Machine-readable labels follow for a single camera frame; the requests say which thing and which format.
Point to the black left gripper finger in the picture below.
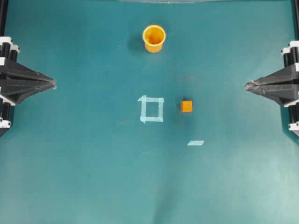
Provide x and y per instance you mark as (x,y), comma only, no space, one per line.
(16,70)
(18,90)

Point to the orange plastic cup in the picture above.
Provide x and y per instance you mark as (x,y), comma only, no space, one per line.
(153,37)

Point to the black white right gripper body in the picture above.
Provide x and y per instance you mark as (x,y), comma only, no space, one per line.
(291,59)

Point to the light blue tape strip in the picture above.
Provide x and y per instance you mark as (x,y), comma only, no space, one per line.
(195,143)

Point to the small orange cube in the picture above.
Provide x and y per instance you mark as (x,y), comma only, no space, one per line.
(186,106)

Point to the black left frame rail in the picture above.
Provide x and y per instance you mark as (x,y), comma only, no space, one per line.
(3,15)

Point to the black right frame rail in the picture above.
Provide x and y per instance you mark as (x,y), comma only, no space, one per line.
(295,15)

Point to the black frame rail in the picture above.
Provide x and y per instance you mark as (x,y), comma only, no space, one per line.
(295,15)
(3,15)

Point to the light blue tape square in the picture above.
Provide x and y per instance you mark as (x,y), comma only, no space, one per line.
(152,109)

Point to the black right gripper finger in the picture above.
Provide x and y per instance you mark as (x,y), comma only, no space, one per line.
(280,93)
(287,75)

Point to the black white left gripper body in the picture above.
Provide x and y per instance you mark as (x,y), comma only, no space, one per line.
(8,51)

